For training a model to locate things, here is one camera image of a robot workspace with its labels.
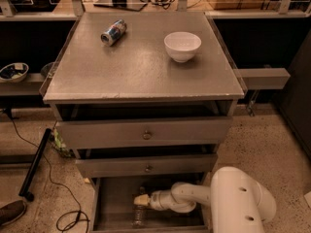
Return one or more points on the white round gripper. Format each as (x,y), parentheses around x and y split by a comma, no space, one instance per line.
(155,200)

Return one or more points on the clear plastic water bottle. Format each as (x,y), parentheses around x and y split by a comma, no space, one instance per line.
(140,212)

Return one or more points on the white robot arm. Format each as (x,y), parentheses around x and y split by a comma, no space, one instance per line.
(238,203)

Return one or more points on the grey open bottom drawer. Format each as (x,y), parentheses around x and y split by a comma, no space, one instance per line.
(114,201)

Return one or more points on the grey middle drawer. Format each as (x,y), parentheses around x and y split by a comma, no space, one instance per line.
(141,166)

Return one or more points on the grey top drawer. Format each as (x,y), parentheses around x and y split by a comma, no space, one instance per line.
(123,133)

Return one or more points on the grey three-drawer cabinet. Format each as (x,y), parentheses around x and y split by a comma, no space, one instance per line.
(136,79)

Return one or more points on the green patterned bag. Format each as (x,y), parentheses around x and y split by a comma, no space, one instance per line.
(60,146)

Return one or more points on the black bar on floor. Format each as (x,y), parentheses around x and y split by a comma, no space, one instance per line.
(24,191)

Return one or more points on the dark shoe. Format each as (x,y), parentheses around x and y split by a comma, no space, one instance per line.
(12,212)

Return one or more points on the white ceramic bowl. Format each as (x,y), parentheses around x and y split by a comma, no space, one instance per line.
(182,46)

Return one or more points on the blue silver soda can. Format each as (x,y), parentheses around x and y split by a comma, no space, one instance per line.
(114,32)

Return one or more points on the bowl with dark contents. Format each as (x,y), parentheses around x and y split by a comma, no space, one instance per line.
(14,73)

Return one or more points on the black monitor stand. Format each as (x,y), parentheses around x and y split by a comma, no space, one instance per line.
(128,5)

